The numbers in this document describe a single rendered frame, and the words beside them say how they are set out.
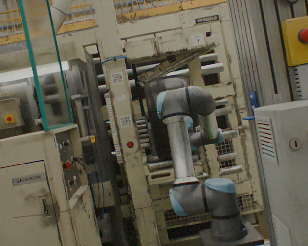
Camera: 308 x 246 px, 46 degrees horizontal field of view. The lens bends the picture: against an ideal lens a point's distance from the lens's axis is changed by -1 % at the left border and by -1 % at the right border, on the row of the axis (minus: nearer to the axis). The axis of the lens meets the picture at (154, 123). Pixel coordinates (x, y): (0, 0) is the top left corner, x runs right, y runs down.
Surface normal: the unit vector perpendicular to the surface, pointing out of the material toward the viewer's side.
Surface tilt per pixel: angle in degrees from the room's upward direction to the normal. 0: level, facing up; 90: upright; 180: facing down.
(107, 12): 90
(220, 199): 90
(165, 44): 90
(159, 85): 36
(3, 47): 90
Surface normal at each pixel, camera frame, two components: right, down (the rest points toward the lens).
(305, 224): 0.03, 0.05
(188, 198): -0.17, -0.27
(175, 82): -0.15, -0.76
